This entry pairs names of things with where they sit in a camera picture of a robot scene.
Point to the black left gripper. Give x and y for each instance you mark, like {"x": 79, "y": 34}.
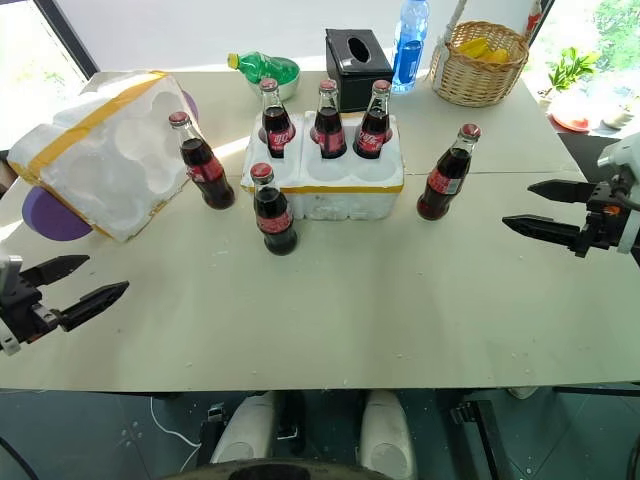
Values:
{"x": 22, "y": 310}

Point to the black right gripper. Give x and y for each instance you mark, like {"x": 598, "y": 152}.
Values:
{"x": 602, "y": 220}

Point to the glass cola bottle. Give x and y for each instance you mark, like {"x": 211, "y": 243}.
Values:
{"x": 276, "y": 125}
{"x": 274, "y": 215}
{"x": 329, "y": 127}
{"x": 445, "y": 180}
{"x": 205, "y": 170}
{"x": 372, "y": 130}

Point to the white foam lid yellow tape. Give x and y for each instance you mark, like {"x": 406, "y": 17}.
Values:
{"x": 100, "y": 145}

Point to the white foam bottle tray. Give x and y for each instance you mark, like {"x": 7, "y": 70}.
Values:
{"x": 345, "y": 185}

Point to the black tissue box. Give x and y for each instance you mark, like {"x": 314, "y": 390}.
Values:
{"x": 357, "y": 75}

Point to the purple plate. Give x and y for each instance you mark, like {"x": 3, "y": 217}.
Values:
{"x": 52, "y": 217}

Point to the red plate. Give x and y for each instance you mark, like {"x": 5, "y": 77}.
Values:
{"x": 570, "y": 121}

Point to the green potted plant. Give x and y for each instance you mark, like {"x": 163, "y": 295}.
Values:
{"x": 570, "y": 67}

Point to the woven wicker basket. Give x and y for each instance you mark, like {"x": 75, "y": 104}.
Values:
{"x": 475, "y": 82}

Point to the yellow items in basket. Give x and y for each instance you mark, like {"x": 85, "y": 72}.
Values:
{"x": 482, "y": 50}

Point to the blue plastic water bottle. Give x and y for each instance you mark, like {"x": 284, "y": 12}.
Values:
{"x": 410, "y": 55}

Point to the white robot left leg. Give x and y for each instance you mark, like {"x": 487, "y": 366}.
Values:
{"x": 245, "y": 430}

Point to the white robot leg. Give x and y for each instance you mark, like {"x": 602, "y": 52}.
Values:
{"x": 245, "y": 430}
{"x": 385, "y": 435}

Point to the dark rounded robot torso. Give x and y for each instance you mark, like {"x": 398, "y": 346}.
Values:
{"x": 280, "y": 470}

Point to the white robot right leg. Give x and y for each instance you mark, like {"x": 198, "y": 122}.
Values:
{"x": 385, "y": 435}

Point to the green plastic bottle yellow cap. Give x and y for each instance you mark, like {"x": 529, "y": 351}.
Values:
{"x": 260, "y": 64}

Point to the white bowl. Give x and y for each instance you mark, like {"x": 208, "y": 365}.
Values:
{"x": 287, "y": 85}

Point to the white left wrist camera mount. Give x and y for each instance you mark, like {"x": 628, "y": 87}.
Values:
{"x": 8, "y": 267}

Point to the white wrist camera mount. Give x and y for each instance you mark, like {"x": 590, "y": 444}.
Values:
{"x": 8, "y": 267}
{"x": 622, "y": 152}

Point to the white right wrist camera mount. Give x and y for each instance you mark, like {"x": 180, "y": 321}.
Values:
{"x": 622, "y": 152}

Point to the black table leg frame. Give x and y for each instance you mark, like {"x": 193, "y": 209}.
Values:
{"x": 480, "y": 435}

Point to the dark window frame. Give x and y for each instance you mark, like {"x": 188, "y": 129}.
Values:
{"x": 67, "y": 35}

